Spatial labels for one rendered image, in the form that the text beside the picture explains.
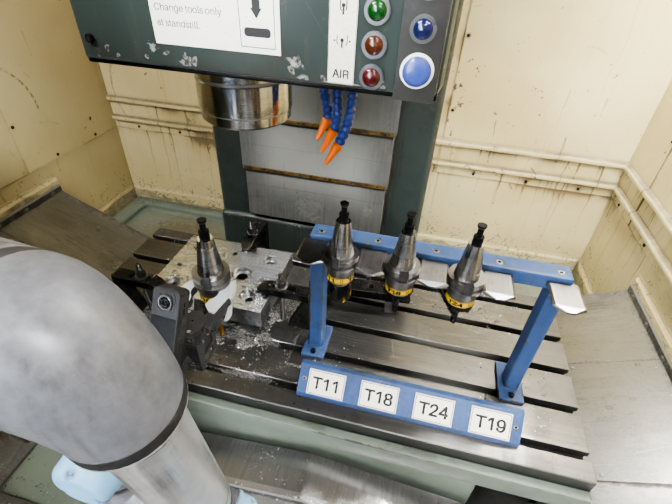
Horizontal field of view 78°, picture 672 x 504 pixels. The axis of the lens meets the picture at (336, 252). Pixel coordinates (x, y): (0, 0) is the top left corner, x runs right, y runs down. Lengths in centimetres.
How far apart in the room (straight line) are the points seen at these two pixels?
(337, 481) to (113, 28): 88
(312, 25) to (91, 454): 43
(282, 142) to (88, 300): 103
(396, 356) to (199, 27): 76
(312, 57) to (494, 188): 129
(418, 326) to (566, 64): 95
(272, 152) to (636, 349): 115
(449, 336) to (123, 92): 160
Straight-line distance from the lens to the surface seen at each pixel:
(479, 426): 92
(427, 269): 75
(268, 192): 139
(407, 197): 132
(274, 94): 72
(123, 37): 61
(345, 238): 70
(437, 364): 102
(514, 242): 185
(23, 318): 30
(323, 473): 99
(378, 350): 101
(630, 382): 131
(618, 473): 118
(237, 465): 103
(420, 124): 122
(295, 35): 51
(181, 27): 57
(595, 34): 158
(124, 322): 32
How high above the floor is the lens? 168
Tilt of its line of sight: 38 degrees down
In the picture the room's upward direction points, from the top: 3 degrees clockwise
